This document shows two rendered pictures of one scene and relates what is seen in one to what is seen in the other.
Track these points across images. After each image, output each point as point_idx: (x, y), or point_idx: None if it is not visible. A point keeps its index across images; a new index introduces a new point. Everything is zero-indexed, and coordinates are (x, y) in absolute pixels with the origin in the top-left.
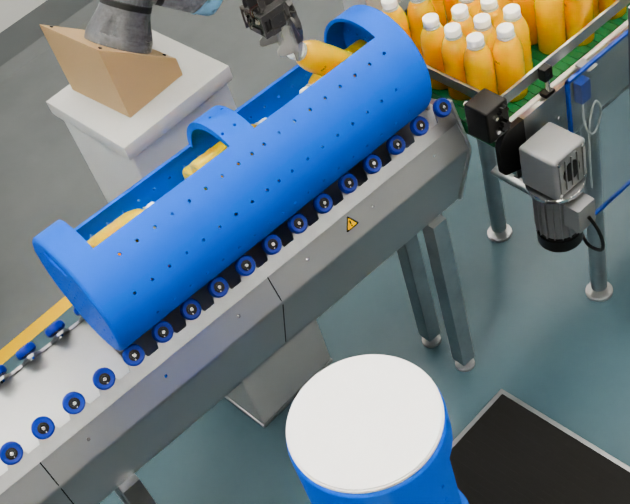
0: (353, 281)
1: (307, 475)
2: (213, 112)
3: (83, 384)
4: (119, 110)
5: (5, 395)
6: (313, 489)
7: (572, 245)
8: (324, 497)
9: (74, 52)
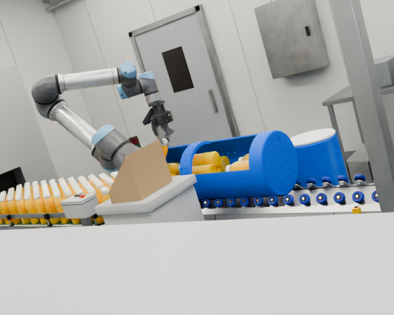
0: None
1: (333, 133)
2: (190, 147)
3: (314, 193)
4: (167, 181)
5: (330, 203)
6: (336, 137)
7: None
8: (337, 138)
9: (146, 157)
